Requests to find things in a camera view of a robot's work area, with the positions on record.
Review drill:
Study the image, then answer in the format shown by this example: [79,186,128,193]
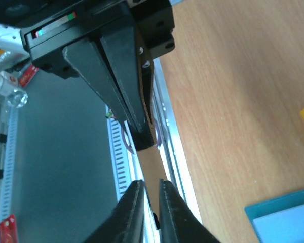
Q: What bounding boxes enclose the teal leather card holder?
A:
[245,190,304,242]

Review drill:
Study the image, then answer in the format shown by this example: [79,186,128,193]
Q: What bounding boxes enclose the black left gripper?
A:
[20,1,175,151]

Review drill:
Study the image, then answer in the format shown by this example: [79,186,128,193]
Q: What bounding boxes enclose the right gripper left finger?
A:
[85,180,145,243]

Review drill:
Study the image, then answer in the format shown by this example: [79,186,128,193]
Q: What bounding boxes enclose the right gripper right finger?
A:
[159,180,219,243]

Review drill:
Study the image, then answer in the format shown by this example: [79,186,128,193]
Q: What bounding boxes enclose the clear plastic bottle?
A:
[0,71,28,108]

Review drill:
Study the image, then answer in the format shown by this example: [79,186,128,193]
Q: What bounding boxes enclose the left small circuit board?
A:
[105,111,116,119]

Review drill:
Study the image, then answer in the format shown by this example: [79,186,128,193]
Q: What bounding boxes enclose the grey slotted cable duct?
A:
[105,105,132,200]

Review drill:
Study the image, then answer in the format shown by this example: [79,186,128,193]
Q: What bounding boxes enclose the red snack packet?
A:
[18,64,39,88]

